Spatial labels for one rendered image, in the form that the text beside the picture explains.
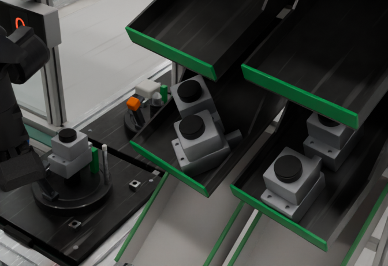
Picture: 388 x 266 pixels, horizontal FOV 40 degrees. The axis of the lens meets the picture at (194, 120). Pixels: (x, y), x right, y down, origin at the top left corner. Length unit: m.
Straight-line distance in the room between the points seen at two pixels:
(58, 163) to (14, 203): 0.12
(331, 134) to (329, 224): 0.10
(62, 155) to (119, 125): 0.25
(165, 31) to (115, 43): 1.13
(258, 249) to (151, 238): 0.17
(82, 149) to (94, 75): 0.66
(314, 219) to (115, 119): 0.65
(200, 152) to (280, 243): 0.20
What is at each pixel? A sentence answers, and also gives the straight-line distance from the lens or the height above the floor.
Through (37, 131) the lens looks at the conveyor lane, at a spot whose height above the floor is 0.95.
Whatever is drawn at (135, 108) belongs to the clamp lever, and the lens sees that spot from 1.05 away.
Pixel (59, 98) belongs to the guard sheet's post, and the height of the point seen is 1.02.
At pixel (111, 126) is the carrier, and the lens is 1.16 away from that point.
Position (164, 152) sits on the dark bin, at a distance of 0.70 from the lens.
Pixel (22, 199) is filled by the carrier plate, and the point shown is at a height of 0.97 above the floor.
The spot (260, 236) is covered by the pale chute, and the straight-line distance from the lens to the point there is 0.77.
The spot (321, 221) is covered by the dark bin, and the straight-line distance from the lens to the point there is 0.63.
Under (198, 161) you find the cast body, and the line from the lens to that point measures 0.65.
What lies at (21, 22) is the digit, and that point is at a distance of 1.05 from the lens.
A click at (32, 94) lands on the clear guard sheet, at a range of 1.22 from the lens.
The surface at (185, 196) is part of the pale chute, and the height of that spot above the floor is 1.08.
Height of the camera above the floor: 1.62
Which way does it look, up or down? 34 degrees down
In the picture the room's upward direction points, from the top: 2 degrees clockwise
